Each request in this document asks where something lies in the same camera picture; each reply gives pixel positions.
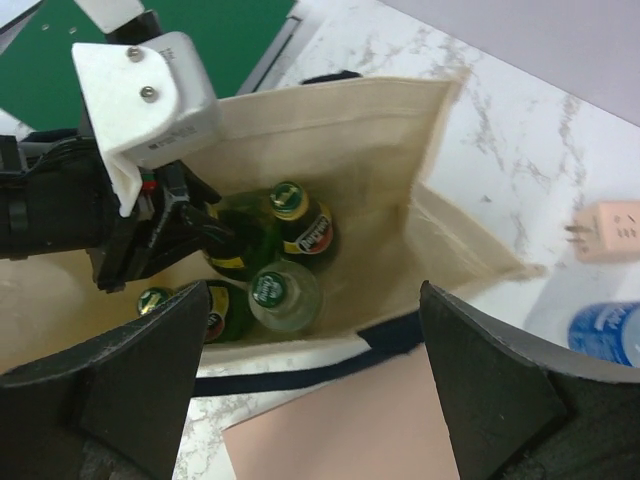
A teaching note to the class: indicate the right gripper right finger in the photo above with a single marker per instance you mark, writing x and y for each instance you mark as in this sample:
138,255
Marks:
520,407

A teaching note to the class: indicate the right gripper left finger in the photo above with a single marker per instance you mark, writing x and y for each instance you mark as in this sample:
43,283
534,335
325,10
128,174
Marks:
112,407

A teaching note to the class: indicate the green glass bottle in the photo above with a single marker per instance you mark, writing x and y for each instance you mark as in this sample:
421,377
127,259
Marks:
308,232
230,318
255,243

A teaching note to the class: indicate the green Perrier bottle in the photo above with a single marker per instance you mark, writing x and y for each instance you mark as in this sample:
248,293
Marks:
151,298

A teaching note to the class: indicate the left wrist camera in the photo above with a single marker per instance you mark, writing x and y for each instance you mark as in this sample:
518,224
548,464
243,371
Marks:
149,101

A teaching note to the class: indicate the Pocari Sweat water bottle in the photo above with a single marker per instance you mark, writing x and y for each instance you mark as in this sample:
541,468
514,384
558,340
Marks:
607,331

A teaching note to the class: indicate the pink board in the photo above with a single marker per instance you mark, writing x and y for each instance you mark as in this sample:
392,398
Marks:
382,423

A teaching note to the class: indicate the beige canvas tote bag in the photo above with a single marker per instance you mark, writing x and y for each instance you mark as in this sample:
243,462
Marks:
364,147

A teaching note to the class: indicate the clear Chang glass bottle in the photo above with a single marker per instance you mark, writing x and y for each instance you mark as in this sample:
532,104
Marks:
285,297

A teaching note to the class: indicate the pink power adapter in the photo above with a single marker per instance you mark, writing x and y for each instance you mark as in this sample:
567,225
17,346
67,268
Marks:
606,232

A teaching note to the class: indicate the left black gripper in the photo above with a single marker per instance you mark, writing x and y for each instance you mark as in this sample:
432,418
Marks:
56,197

